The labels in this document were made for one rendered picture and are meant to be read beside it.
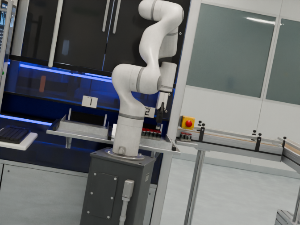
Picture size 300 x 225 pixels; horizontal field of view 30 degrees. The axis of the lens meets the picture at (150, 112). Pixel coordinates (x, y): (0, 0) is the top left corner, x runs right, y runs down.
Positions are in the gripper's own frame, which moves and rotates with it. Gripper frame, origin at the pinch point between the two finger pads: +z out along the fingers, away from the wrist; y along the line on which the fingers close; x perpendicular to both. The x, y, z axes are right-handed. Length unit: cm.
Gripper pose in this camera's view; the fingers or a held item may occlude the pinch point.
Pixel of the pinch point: (159, 118)
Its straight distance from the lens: 310.5
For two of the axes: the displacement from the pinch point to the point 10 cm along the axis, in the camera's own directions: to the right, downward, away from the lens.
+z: -1.8, 9.8, 0.9
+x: 9.8, 1.7, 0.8
